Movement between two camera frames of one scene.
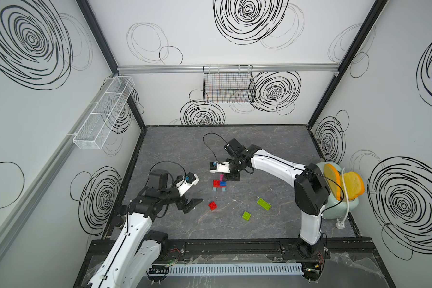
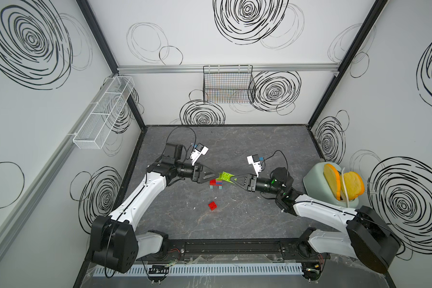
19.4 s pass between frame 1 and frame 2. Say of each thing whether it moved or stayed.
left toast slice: stayed
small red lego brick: stayed
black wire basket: stayed
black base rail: stayed
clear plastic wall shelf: stayed
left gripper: moved
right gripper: moved
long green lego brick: moved
